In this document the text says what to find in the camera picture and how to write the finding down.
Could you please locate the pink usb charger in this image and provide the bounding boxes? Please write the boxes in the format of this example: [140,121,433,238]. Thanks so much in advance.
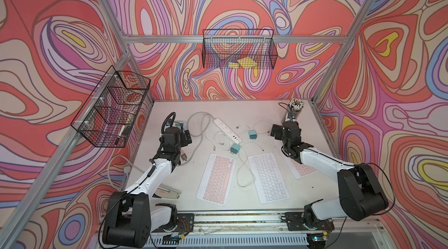
[180,149,189,163]

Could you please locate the teal usb charger end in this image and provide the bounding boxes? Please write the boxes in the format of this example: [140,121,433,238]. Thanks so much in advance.
[248,130,258,139]

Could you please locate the teal usb charger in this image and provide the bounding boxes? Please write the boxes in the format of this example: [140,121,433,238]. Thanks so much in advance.
[230,144,240,154]

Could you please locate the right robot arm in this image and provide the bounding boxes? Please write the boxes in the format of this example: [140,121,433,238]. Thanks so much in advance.
[271,121,389,229]

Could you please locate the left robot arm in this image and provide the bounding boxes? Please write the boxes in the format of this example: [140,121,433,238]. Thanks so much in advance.
[98,112,192,249]

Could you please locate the white keyboard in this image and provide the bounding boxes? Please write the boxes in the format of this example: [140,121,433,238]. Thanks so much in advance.
[248,153,290,204]

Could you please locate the grey calculator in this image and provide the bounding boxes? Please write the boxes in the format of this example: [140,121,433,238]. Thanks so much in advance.
[173,121,186,129]

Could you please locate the pencil holder cup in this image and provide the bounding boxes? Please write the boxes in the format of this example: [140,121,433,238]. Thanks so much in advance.
[285,98,305,121]

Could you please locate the white power strip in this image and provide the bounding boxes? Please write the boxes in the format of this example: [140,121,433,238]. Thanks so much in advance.
[213,118,242,145]

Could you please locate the silver stapler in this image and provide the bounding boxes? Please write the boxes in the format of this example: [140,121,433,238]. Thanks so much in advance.
[154,184,182,200]

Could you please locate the yellow sticky notes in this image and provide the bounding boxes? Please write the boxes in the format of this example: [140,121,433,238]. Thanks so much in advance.
[228,57,258,69]

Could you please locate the white power strip cord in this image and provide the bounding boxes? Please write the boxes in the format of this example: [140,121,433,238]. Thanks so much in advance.
[106,110,219,190]

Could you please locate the black wire basket left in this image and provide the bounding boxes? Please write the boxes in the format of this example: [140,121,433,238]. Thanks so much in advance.
[71,66,151,148]

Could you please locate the black wire basket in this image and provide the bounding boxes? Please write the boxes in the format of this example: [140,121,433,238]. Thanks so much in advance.
[71,66,151,148]
[202,27,278,69]

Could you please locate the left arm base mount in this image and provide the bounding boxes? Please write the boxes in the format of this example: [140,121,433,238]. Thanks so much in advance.
[151,213,195,234]

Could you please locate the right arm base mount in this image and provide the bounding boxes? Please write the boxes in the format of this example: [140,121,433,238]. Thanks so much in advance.
[280,210,335,233]

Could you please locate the black wire basket back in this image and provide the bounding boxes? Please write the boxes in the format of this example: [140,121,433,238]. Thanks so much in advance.
[202,27,278,69]

